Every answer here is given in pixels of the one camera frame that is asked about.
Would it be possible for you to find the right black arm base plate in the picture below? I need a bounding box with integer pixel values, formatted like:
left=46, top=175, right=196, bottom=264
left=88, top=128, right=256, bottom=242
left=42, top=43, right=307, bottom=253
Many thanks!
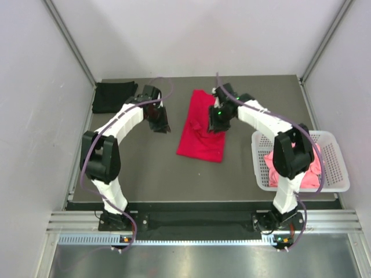
left=252, top=211, right=304, bottom=235

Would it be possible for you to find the pink crumpled t shirt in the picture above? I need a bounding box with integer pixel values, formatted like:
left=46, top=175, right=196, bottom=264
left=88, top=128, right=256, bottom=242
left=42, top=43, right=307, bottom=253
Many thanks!
left=264, top=150, right=321, bottom=189

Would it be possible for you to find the red polo t shirt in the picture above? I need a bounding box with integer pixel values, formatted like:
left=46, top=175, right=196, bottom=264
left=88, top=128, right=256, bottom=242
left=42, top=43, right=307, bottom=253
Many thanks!
left=176, top=90, right=225, bottom=163

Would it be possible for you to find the left aluminium corner post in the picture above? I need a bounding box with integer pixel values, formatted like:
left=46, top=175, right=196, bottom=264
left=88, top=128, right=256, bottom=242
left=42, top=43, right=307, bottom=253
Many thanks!
left=41, top=0, right=96, bottom=86

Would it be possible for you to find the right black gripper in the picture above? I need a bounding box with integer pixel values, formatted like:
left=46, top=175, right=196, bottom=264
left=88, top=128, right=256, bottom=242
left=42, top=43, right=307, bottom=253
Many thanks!
left=208, top=105, right=234, bottom=134

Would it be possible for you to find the white perforated plastic basket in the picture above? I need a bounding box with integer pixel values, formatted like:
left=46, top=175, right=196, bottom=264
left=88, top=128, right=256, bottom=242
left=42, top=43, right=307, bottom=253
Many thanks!
left=252, top=130, right=350, bottom=193

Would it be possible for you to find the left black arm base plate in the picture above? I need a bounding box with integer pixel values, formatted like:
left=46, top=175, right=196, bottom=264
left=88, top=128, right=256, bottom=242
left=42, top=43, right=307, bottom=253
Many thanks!
left=98, top=211, right=149, bottom=232

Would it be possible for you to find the folded black t shirt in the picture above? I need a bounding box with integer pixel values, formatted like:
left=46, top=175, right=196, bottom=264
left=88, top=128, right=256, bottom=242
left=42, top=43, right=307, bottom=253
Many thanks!
left=92, top=81, right=138, bottom=114

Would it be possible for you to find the right aluminium corner post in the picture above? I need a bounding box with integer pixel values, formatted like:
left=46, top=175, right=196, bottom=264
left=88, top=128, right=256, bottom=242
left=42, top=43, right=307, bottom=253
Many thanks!
left=299, top=0, right=354, bottom=86

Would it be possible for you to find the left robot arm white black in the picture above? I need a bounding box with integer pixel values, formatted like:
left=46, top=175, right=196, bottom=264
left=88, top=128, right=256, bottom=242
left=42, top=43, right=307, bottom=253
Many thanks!
left=80, top=85, right=170, bottom=231

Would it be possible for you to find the aluminium corner post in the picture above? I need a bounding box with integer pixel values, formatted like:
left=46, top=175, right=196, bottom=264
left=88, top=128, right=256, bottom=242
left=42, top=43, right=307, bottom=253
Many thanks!
left=299, top=0, right=354, bottom=86
left=41, top=0, right=96, bottom=86

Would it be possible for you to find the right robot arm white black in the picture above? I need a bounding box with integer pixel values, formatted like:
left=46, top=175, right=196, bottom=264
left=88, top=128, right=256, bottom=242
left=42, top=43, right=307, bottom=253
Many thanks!
left=208, top=83, right=315, bottom=229

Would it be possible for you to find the slotted grey cable duct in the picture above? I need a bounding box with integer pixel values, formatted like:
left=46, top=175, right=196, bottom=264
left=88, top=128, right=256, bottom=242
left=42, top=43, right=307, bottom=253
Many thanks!
left=58, top=234, right=277, bottom=246

